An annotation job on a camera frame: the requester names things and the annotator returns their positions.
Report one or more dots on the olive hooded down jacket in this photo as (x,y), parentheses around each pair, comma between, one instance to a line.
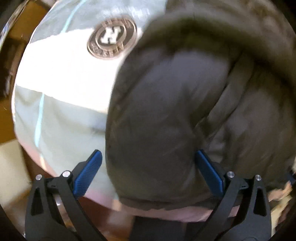
(212,75)

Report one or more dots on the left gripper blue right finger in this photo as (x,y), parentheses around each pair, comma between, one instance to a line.
(212,173)

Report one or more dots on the pink grey patchwork bedsheet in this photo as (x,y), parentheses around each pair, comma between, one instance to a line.
(61,99)

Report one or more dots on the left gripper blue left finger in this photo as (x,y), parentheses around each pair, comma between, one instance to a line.
(84,173)

